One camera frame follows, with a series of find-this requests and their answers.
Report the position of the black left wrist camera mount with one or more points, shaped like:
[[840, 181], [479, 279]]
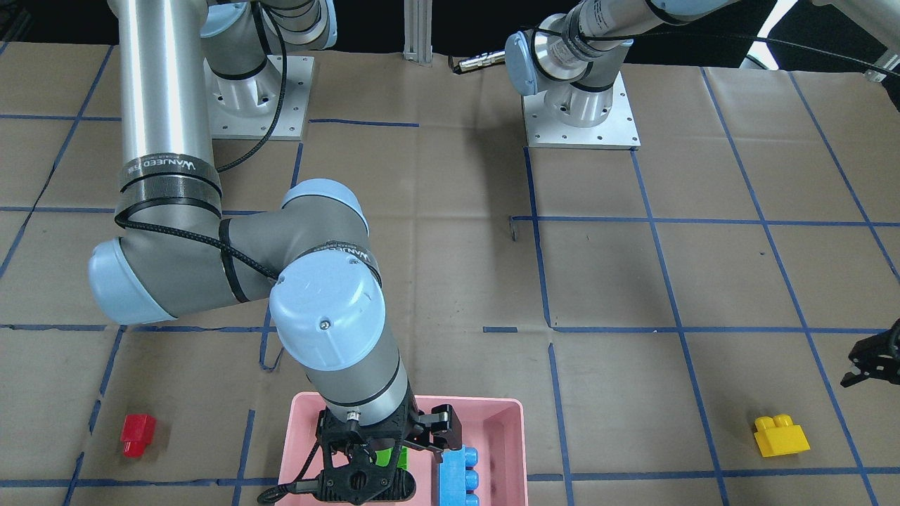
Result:
[[875, 357]]

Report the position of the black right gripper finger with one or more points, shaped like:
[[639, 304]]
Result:
[[439, 431]]

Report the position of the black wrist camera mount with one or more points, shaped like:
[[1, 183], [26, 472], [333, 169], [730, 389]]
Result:
[[358, 482], [875, 357]]

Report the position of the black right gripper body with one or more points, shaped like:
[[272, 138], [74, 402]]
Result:
[[443, 424]]

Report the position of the silver cable connector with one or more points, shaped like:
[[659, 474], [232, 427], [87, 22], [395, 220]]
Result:
[[460, 66]]

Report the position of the pink plastic box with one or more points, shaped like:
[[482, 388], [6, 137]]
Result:
[[494, 427]]

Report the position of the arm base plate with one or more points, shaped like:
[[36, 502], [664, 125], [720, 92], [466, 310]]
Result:
[[244, 109], [567, 117]]

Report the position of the red toy block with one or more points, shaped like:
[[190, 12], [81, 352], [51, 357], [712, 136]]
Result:
[[137, 434]]

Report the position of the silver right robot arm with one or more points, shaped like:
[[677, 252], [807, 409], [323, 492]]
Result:
[[311, 257]]

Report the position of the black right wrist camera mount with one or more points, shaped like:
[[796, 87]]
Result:
[[358, 482]]

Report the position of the aluminium frame post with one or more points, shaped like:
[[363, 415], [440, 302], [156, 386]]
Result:
[[417, 32]]

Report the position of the yellow toy block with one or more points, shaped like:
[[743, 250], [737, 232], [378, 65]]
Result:
[[778, 436]]

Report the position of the blue toy block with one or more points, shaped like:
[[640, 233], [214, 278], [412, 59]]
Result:
[[457, 479]]

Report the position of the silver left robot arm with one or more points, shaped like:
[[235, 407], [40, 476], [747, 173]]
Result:
[[583, 50]]

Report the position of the green toy block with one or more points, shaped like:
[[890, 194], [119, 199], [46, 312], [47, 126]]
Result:
[[383, 458]]

